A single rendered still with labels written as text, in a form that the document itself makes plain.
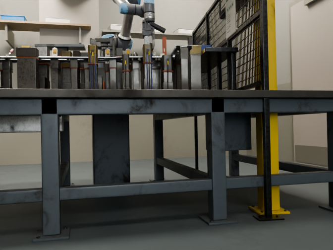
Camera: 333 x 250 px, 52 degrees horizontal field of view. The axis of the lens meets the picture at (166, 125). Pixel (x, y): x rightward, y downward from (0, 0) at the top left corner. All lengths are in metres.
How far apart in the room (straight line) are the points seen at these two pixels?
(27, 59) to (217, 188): 1.41
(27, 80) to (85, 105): 0.71
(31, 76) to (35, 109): 0.64
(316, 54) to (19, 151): 4.34
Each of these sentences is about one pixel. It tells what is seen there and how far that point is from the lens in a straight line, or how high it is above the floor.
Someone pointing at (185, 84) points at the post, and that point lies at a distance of 2.09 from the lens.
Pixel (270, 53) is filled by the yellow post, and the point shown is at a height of 0.93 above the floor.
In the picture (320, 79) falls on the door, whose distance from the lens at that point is 4.54.
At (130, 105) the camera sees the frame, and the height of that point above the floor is 0.62.
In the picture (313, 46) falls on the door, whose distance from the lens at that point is 4.69.
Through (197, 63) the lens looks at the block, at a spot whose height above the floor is 0.94.
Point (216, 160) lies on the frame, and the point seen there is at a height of 0.33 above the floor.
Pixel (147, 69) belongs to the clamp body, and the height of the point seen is 0.89.
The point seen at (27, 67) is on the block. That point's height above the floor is 0.90.
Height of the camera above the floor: 0.51
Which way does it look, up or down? level
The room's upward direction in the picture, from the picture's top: 1 degrees counter-clockwise
